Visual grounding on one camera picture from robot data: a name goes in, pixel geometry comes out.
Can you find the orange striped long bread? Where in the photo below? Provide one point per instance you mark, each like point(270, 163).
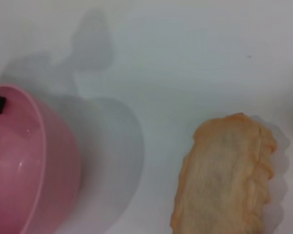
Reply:
point(222, 180)

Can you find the pink plastic bowl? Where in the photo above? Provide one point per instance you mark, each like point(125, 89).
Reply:
point(27, 165)

